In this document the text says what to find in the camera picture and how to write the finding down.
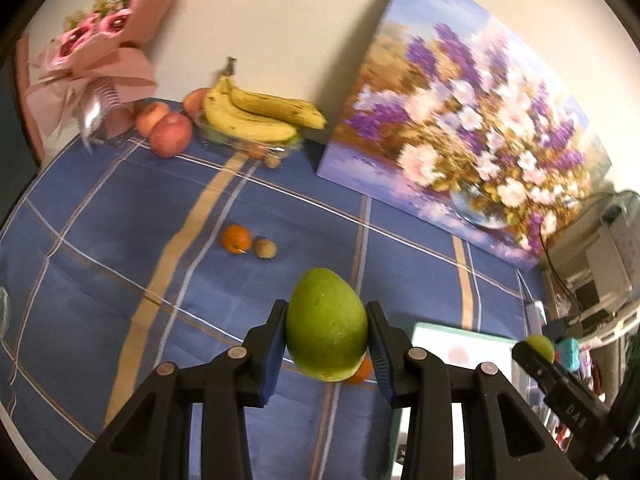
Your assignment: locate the flower painting canvas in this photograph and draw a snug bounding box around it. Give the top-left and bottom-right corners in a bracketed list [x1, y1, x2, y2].
[316, 0, 613, 271]

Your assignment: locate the white plastic device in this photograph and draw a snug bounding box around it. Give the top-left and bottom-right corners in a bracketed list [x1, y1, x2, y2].
[565, 207, 638, 313]

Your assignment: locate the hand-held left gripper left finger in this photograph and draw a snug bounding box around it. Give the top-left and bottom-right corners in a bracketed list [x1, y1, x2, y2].
[70, 299, 290, 480]

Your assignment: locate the black cable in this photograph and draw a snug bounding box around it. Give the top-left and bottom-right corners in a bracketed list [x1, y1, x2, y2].
[537, 191, 640, 321]

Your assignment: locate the orange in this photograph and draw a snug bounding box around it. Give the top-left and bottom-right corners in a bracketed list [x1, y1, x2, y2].
[345, 355, 375, 386]
[221, 224, 252, 255]

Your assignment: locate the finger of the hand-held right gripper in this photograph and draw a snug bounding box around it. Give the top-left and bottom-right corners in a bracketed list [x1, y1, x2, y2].
[511, 338, 569, 397]

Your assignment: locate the green jujube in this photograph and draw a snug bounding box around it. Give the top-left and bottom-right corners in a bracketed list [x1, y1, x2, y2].
[285, 268, 370, 383]

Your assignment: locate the pink flower bouquet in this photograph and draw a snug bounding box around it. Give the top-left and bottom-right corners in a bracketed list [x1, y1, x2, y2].
[20, 0, 198, 153]

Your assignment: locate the yellow banana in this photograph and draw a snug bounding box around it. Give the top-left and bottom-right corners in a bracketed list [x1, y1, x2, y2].
[229, 87, 328, 130]
[202, 57, 299, 143]

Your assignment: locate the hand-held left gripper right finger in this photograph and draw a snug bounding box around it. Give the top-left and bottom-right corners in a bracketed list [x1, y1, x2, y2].
[365, 301, 583, 480]

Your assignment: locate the white tray with green rim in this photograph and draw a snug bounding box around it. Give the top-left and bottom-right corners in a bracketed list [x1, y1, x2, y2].
[390, 322, 531, 480]

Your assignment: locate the blue plaid tablecloth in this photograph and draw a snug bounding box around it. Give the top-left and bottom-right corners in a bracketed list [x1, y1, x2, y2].
[0, 97, 551, 480]

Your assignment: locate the clear plastic container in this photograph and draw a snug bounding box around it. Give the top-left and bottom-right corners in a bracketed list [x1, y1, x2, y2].
[195, 110, 304, 159]

